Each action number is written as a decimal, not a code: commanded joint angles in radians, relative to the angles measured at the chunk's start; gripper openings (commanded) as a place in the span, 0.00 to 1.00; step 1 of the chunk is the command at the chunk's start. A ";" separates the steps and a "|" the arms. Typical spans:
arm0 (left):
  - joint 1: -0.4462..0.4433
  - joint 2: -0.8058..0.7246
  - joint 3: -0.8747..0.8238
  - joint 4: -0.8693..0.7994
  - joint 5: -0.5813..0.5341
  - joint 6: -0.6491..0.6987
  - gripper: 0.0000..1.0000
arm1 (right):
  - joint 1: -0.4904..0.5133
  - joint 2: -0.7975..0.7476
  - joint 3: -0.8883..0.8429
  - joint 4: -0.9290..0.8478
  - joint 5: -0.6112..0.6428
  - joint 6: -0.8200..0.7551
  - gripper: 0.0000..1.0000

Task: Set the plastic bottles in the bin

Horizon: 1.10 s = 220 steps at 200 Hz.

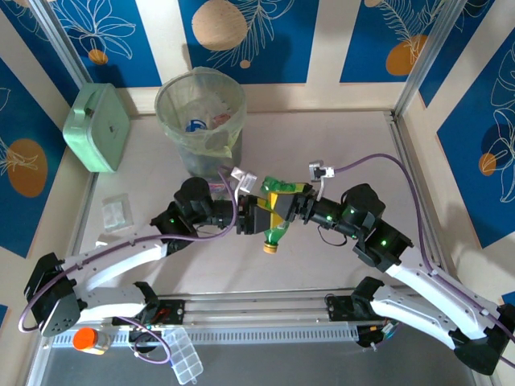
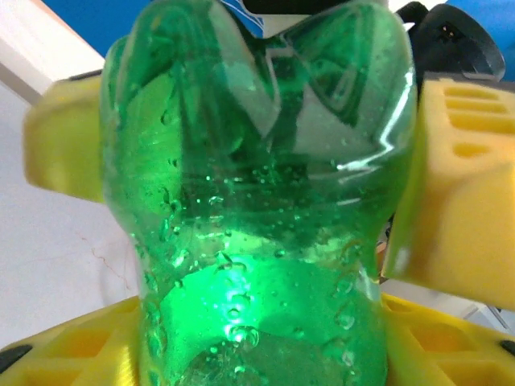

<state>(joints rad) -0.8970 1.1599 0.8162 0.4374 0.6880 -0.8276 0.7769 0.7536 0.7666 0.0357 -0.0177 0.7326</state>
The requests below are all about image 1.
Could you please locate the green bottle green label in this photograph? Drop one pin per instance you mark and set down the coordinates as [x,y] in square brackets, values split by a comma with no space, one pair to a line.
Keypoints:
[277,186]

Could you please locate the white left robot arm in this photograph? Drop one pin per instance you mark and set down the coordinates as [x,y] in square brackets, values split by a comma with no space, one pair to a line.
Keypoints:
[120,257]

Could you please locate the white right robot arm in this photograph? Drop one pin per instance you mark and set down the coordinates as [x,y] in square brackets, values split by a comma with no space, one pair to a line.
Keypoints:
[418,289]

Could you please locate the green plastic bin liner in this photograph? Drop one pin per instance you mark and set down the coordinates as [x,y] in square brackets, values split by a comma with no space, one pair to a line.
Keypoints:
[177,100]

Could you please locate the clear plastic blister tray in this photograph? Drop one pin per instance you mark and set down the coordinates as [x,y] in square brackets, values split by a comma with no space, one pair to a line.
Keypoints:
[116,211]

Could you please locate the mint green carry case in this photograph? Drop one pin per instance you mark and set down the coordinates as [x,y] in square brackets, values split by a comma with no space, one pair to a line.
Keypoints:
[92,128]

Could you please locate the clear plastic organizer box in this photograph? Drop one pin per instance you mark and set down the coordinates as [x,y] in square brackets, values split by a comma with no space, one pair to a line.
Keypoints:
[187,362]

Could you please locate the orange cap jar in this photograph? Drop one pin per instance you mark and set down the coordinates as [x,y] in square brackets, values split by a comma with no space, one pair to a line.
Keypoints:
[84,338]

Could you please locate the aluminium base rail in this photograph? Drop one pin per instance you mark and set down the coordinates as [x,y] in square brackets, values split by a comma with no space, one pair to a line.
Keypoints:
[257,307]

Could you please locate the aluminium table side rail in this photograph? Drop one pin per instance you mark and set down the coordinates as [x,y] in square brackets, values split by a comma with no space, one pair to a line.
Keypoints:
[396,128]

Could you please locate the aluminium frame post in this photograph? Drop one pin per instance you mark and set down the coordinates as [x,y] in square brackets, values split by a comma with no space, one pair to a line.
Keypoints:
[61,40]
[431,60]

